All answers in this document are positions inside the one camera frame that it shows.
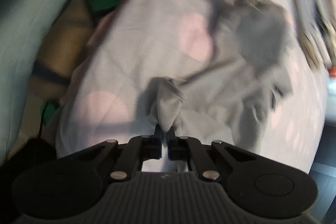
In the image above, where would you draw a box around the grey long-sleeve shirt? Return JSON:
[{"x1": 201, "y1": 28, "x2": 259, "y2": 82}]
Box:
[{"x1": 150, "y1": 2, "x2": 292, "y2": 153}]

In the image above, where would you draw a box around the grey pink-dotted bed sheet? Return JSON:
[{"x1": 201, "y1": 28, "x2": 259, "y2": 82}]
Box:
[{"x1": 55, "y1": 0, "x2": 328, "y2": 172}]

